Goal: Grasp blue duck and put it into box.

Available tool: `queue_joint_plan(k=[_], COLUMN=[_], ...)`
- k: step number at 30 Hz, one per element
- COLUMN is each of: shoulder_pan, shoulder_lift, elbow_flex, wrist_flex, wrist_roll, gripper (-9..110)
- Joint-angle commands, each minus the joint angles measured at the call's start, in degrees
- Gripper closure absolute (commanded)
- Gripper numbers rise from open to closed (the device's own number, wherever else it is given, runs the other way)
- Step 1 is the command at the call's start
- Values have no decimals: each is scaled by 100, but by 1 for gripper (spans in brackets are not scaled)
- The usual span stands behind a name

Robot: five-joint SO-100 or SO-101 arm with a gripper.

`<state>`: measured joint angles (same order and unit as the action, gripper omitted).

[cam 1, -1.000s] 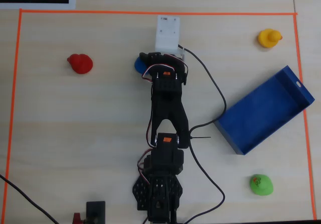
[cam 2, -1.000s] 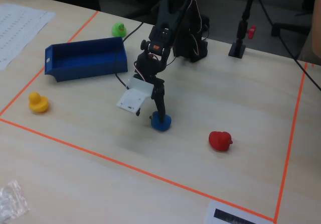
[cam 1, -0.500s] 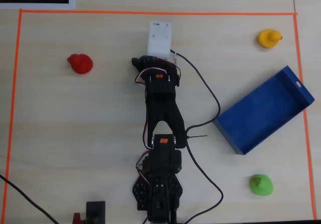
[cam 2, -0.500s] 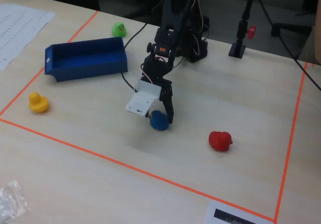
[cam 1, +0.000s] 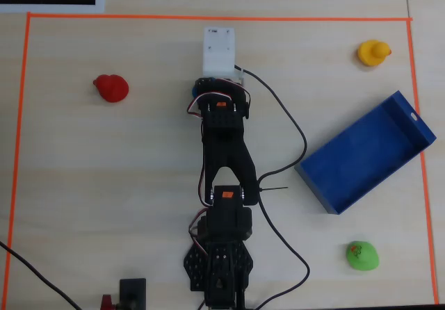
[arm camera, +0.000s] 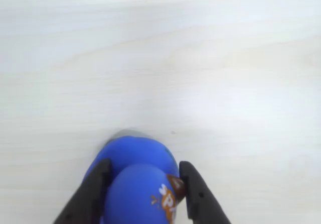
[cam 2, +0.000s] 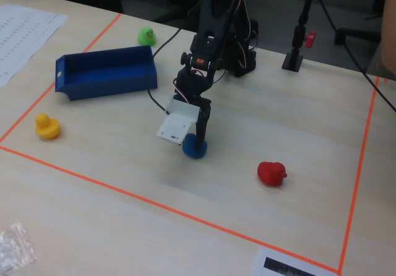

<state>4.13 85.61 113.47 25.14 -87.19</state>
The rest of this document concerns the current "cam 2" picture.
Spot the black stand cable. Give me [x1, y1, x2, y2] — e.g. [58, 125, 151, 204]
[314, 0, 396, 112]

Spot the red clamp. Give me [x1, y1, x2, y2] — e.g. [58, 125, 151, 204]
[304, 31, 317, 48]

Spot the yellow toy duck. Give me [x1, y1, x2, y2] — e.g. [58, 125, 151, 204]
[35, 113, 61, 140]

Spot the black office chair base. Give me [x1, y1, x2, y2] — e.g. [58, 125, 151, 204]
[333, 9, 383, 45]

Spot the blue toy duck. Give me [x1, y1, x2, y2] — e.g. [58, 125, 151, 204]
[181, 132, 209, 160]

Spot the green toy duck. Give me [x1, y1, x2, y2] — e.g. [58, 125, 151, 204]
[137, 27, 157, 46]

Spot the blue plastic box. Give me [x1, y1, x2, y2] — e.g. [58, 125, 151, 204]
[54, 45, 158, 102]

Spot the paper with black print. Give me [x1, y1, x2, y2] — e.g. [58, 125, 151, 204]
[251, 246, 338, 276]

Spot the red toy duck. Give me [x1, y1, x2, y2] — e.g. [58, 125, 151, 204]
[257, 161, 288, 187]

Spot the black camera cable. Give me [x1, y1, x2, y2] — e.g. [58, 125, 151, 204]
[146, 27, 182, 112]

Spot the black camera stand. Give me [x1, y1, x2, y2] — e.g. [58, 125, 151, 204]
[281, 0, 320, 72]

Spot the white printed paper sheet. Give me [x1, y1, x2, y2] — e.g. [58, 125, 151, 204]
[0, 4, 69, 87]

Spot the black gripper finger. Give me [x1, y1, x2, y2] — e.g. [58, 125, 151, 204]
[194, 97, 213, 155]

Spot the clear plastic bag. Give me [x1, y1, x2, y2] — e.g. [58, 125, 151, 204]
[0, 220, 37, 274]

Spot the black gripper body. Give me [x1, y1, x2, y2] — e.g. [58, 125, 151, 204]
[172, 67, 214, 105]

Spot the person forearm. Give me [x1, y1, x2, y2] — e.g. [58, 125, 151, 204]
[381, 0, 396, 72]

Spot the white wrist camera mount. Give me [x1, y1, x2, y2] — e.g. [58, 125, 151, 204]
[155, 98, 201, 143]

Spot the orange tape strip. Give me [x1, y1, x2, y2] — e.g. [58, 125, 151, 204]
[0, 145, 341, 274]
[337, 76, 381, 274]
[0, 12, 123, 144]

